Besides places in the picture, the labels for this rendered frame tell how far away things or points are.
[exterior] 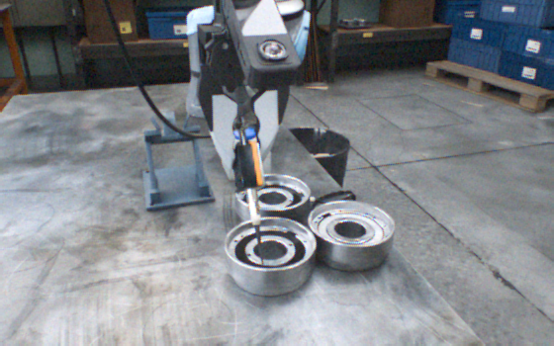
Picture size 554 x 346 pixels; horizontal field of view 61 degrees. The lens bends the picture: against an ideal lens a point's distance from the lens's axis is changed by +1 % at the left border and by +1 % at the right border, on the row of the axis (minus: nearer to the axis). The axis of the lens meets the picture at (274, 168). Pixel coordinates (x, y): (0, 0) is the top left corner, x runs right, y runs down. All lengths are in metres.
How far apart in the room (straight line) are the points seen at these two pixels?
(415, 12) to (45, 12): 3.22
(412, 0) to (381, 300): 4.29
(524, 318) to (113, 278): 1.52
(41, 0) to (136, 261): 3.81
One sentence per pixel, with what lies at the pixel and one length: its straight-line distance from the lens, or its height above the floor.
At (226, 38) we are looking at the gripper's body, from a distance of 0.47.
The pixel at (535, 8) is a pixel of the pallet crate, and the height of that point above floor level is 0.71.
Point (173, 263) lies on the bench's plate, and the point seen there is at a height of 0.80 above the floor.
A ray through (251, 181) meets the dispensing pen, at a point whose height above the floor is 0.92.
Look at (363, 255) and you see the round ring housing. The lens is 0.55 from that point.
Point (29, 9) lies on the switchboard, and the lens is 4.34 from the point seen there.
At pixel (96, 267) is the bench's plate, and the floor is 0.80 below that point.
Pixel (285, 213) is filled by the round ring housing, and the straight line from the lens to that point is 0.60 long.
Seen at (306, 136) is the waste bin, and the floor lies 0.38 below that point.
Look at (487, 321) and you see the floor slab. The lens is 1.80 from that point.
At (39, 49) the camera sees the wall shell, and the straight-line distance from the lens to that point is 4.63.
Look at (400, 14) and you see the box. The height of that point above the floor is 0.58.
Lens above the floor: 1.15
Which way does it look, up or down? 26 degrees down
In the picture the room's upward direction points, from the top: straight up
